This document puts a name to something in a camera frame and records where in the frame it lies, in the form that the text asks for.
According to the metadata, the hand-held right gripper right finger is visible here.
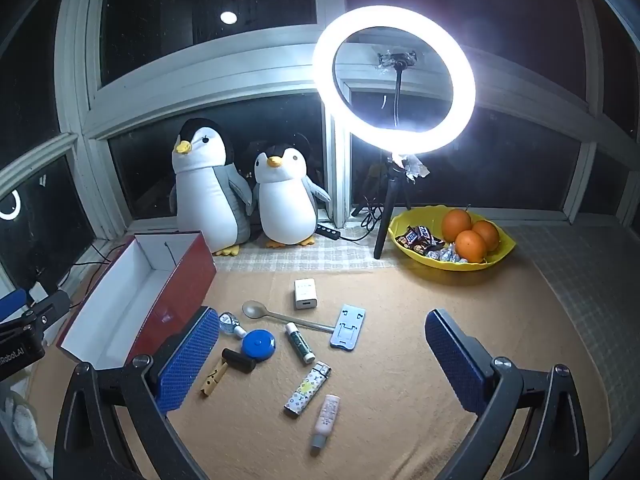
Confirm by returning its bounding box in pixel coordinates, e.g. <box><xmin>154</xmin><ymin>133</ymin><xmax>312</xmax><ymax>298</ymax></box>
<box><xmin>425</xmin><ymin>308</ymin><xmax>593</xmax><ymax>480</ymax></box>

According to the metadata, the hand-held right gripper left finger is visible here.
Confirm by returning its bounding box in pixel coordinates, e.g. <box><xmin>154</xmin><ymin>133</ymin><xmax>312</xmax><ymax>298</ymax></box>
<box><xmin>52</xmin><ymin>306</ymin><xmax>221</xmax><ymax>480</ymax></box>

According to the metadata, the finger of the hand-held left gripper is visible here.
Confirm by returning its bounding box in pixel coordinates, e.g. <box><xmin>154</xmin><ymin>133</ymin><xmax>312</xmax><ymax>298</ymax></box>
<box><xmin>0</xmin><ymin>288</ymin><xmax>27</xmax><ymax>323</ymax></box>
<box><xmin>20</xmin><ymin>289</ymin><xmax>72</xmax><ymax>330</ymax></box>

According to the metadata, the wooden clothespin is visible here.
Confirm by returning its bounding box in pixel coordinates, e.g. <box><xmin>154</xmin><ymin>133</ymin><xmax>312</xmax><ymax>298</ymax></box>
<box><xmin>200</xmin><ymin>360</ymin><xmax>229</xmax><ymax>398</ymax></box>

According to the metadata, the black cylinder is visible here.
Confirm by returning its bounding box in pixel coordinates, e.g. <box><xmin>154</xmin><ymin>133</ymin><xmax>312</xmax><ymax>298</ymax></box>
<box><xmin>222</xmin><ymin>348</ymin><xmax>256</xmax><ymax>374</ymax></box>

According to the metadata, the small clear blue bottle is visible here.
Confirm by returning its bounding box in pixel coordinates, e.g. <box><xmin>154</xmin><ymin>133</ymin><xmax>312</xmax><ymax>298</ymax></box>
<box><xmin>218</xmin><ymin>311</ymin><xmax>248</xmax><ymax>339</ymax></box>

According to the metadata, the blue round tape measure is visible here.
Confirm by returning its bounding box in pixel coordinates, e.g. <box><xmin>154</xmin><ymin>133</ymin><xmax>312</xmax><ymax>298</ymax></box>
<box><xmin>241</xmin><ymin>329</ymin><xmax>279</xmax><ymax>360</ymax></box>

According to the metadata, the red cardboard box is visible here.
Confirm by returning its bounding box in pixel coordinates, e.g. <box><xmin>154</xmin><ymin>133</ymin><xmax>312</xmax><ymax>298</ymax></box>
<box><xmin>55</xmin><ymin>231</ymin><xmax>217</xmax><ymax>372</ymax></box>

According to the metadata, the grey plastic spoon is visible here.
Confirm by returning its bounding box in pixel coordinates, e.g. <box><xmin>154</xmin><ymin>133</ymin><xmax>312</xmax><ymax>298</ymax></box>
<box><xmin>242</xmin><ymin>300</ymin><xmax>335</xmax><ymax>334</ymax></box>

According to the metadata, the blue folding phone stand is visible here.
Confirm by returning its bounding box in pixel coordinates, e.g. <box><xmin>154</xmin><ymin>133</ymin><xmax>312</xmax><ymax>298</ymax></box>
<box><xmin>328</xmin><ymin>304</ymin><xmax>366</xmax><ymax>350</ymax></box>

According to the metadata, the green lip balm stick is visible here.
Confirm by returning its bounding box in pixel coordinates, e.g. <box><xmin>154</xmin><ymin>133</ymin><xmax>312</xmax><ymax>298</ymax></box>
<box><xmin>284</xmin><ymin>322</ymin><xmax>316</xmax><ymax>365</ymax></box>

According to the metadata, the patterned lighter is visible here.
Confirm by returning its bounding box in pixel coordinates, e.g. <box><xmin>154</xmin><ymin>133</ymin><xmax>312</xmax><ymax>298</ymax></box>
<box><xmin>283</xmin><ymin>362</ymin><xmax>332</xmax><ymax>418</ymax></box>

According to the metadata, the pink cosmetic tube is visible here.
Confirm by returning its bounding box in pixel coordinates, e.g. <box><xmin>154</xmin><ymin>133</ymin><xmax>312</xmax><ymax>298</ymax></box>
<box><xmin>310</xmin><ymin>394</ymin><xmax>341</xmax><ymax>449</ymax></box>

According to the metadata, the white wall charger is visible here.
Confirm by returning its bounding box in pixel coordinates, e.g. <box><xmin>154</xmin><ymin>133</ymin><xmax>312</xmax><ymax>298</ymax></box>
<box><xmin>294</xmin><ymin>278</ymin><xmax>318</xmax><ymax>310</ymax></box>

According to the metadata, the white cloth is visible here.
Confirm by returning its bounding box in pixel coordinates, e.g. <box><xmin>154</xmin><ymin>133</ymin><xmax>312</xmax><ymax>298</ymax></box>
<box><xmin>0</xmin><ymin>394</ymin><xmax>53</xmax><ymax>480</ymax></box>

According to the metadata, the pile of silver wrapped candies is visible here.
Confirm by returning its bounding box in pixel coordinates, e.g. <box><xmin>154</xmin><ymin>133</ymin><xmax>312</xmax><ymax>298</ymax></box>
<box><xmin>425</xmin><ymin>242</ymin><xmax>471</xmax><ymax>264</ymax></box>

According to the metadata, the orange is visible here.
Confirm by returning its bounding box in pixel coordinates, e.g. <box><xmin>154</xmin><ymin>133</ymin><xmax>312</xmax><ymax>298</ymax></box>
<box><xmin>471</xmin><ymin>220</ymin><xmax>500</xmax><ymax>252</ymax></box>
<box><xmin>441</xmin><ymin>209</ymin><xmax>473</xmax><ymax>243</ymax></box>
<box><xmin>454</xmin><ymin>230</ymin><xmax>487</xmax><ymax>263</ymax></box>

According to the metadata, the yellow plastic bowl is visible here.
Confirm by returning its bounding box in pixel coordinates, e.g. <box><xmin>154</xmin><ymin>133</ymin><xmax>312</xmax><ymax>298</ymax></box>
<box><xmin>389</xmin><ymin>205</ymin><xmax>517</xmax><ymax>272</ymax></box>

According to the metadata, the large penguin plush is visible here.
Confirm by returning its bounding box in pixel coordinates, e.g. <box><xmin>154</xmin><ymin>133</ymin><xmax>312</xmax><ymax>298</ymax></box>
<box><xmin>169</xmin><ymin>118</ymin><xmax>255</xmax><ymax>257</ymax></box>

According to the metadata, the small penguin plush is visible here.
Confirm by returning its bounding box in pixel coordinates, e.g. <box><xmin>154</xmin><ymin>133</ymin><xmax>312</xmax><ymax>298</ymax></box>
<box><xmin>250</xmin><ymin>142</ymin><xmax>332</xmax><ymax>249</ymax></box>

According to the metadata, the black gooseneck phone clip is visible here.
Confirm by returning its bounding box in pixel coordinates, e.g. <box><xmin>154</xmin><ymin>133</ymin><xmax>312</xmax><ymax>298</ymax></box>
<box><xmin>375</xmin><ymin>49</ymin><xmax>418</xmax><ymax>126</ymax></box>

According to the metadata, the black cable with inline remote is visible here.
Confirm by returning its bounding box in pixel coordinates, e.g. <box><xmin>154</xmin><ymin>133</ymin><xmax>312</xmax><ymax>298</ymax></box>
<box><xmin>315</xmin><ymin>200</ymin><xmax>387</xmax><ymax>243</ymax></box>

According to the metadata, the white window frame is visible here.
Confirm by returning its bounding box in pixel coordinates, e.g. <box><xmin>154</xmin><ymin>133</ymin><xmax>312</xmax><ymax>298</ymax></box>
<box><xmin>0</xmin><ymin>0</ymin><xmax>640</xmax><ymax>241</ymax></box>

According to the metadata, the white ring light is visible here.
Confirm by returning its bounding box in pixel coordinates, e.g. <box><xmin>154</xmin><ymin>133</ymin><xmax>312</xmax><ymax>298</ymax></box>
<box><xmin>312</xmin><ymin>6</ymin><xmax>476</xmax><ymax>156</ymax></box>

